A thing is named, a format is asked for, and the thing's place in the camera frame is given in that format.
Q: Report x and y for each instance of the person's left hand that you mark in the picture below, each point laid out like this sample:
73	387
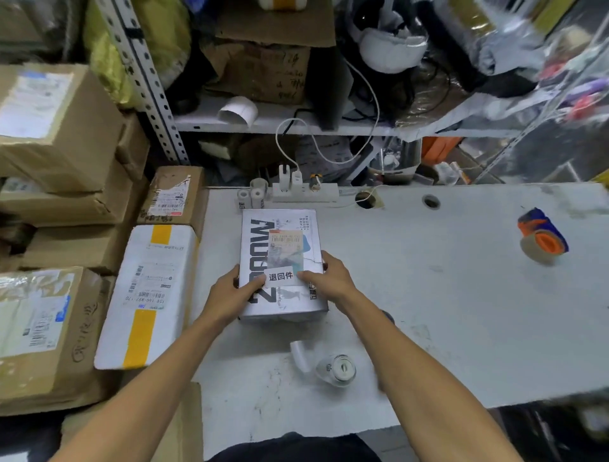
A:
228	297

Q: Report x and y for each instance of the small brown labelled cardboard box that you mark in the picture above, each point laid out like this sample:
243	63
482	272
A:
172	197

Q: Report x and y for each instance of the white plug adapter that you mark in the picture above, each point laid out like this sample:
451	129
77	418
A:
284	177

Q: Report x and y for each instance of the person's left thumb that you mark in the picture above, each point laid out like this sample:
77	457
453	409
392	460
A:
236	277

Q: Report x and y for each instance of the flat brown cardboard box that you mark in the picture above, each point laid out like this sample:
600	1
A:
71	204

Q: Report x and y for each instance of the low brown cardboard box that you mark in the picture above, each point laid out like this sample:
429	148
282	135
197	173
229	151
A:
185	428

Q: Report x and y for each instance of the orange blue tape dispenser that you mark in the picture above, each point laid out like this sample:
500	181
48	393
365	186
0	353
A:
543	238

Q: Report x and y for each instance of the white headset device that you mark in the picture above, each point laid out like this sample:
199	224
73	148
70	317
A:
388	45

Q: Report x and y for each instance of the person's right forearm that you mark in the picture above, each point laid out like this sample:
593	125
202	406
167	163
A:
423	385

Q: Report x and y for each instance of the white power strip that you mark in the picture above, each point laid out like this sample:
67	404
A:
304	193

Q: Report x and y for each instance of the brown cardboard box on shelf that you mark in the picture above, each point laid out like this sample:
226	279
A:
266	66

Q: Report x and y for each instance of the white parcel with yellow tape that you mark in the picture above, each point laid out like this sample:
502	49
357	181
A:
147	297

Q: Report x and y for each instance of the person's left forearm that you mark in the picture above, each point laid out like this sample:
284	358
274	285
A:
142	395

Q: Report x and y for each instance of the white metal shelf rack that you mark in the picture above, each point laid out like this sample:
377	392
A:
152	85

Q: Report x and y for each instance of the person's dark clothing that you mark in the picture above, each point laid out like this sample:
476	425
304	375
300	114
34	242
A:
295	450

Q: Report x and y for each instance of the white curled label roll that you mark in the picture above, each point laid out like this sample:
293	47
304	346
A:
238	112

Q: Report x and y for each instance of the large brown taped cardboard box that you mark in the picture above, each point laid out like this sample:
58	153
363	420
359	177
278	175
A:
43	338

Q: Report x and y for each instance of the small white paper roll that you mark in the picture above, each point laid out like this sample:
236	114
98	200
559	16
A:
258	196
244	197

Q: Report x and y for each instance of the large brown labelled cardboard box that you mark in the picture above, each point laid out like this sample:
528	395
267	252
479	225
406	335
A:
52	128

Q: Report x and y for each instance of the white printed product box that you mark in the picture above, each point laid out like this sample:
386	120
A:
280	259

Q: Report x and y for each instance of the grey plastic mailer bag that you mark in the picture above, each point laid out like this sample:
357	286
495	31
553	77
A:
476	104

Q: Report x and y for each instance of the yellow plastic bag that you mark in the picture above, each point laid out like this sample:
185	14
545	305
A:
133	47

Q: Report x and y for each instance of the person's right hand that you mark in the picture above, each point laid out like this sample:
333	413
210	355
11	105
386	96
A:
331	284

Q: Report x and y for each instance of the person's right thumb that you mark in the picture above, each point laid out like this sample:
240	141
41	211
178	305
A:
310	276

